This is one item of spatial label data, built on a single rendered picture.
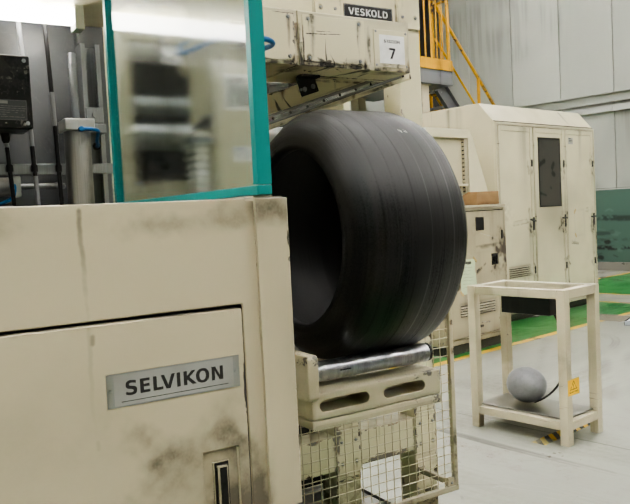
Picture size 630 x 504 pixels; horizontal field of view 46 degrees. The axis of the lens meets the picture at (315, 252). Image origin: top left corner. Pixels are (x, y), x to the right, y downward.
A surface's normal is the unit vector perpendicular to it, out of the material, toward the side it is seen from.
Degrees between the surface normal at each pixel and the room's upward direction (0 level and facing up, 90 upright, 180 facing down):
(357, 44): 90
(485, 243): 90
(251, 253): 90
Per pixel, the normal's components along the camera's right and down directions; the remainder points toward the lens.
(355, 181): -0.24, -0.26
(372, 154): 0.16, -0.52
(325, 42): 0.53, 0.02
